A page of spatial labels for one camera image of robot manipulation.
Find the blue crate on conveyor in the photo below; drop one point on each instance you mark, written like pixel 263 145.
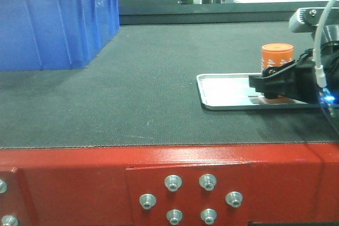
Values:
pixel 55 34

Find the orange capacitor with white numbers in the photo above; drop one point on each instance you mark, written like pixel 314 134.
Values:
pixel 275 55

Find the red conveyor frame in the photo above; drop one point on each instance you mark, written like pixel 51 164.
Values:
pixel 171 185

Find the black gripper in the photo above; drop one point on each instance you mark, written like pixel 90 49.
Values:
pixel 279 81

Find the white metal tray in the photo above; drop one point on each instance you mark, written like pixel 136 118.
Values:
pixel 231 91

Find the black conveyor belt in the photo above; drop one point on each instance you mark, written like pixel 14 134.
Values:
pixel 141 90

